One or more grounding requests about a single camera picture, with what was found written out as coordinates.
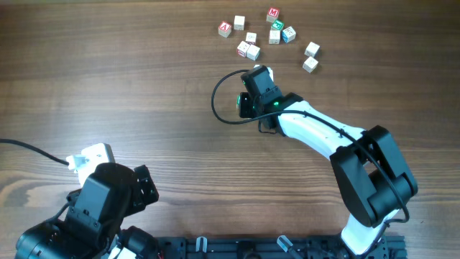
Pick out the green letter block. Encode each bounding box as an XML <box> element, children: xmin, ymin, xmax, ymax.
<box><xmin>236</xmin><ymin>96</ymin><xmax>241</xmax><ymax>109</ymax></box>

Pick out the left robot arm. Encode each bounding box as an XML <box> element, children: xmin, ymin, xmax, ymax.
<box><xmin>15</xmin><ymin>163</ymin><xmax>159</xmax><ymax>258</ymax></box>

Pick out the white block beside red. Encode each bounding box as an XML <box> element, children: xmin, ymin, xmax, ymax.
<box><xmin>246</xmin><ymin>45</ymin><xmax>260</xmax><ymax>60</ymax></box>

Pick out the red edged picture block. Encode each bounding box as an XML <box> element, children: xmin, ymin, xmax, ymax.
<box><xmin>236</xmin><ymin>41</ymin><xmax>250</xmax><ymax>58</ymax></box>

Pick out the small white picture block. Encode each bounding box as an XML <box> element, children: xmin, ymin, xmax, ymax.
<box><xmin>245</xmin><ymin>32</ymin><xmax>257</xmax><ymax>45</ymax></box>

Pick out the white picture block centre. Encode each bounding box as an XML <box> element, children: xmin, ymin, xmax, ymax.
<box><xmin>269</xmin><ymin>30</ymin><xmax>281</xmax><ymax>45</ymax></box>

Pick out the red letter A block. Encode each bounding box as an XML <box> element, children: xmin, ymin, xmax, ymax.
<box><xmin>218</xmin><ymin>21</ymin><xmax>232</xmax><ymax>38</ymax></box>

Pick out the plain wooden block top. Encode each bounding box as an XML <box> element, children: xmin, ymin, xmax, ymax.
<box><xmin>234</xmin><ymin>15</ymin><xmax>245</xmax><ymax>30</ymax></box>

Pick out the blue edged block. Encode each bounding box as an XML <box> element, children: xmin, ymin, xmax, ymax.
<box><xmin>281</xmin><ymin>26</ymin><xmax>297</xmax><ymax>43</ymax></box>

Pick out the green picture block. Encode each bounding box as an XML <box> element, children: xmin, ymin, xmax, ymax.
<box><xmin>270</xmin><ymin>19</ymin><xmax>285</xmax><ymax>31</ymax></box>

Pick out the plain block lower right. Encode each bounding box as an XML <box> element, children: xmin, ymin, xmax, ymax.
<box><xmin>303</xmin><ymin>57</ymin><xmax>318</xmax><ymax>73</ymax></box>

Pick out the red letter M block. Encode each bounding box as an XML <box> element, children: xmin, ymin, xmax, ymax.
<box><xmin>266</xmin><ymin>7</ymin><xmax>280</xmax><ymax>24</ymax></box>

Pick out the plain block upper right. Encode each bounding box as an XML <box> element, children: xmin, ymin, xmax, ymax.
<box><xmin>304</xmin><ymin>42</ymin><xmax>320</xmax><ymax>58</ymax></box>

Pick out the left camera cable black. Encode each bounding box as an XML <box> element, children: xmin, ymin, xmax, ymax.
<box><xmin>0</xmin><ymin>138</ymin><xmax>69</xmax><ymax>165</ymax></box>

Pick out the camera cable black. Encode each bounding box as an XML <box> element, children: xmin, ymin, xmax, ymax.
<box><xmin>211</xmin><ymin>69</ymin><xmax>410</xmax><ymax>253</ymax></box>
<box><xmin>0</xmin><ymin>138</ymin><xmax>69</xmax><ymax>165</ymax></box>

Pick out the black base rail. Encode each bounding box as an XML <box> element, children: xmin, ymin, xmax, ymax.
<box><xmin>154</xmin><ymin>235</ymin><xmax>407</xmax><ymax>259</ymax></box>

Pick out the right camera cable black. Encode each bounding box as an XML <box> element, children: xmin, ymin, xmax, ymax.
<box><xmin>211</xmin><ymin>69</ymin><xmax>410</xmax><ymax>253</ymax></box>

